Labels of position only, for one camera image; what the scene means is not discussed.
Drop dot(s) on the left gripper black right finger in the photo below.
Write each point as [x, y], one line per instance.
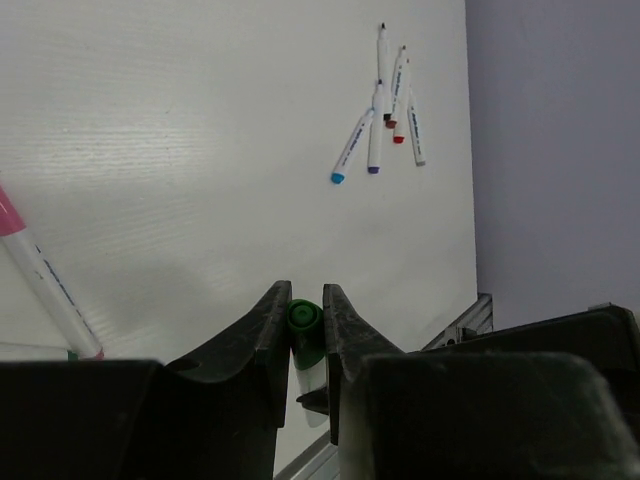
[557, 399]

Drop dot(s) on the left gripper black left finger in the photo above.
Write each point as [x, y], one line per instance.
[213, 413]

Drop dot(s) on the green cap marker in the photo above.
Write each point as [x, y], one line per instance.
[312, 381]

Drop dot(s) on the green pen cap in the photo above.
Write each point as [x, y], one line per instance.
[305, 321]

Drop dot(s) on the grey cap marker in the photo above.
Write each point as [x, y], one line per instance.
[415, 130]

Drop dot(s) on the purple cap marker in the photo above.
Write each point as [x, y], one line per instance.
[376, 130]

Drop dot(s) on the dark red cap marker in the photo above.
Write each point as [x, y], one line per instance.
[397, 87]

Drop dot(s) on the pink cap marker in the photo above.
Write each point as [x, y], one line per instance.
[46, 283]

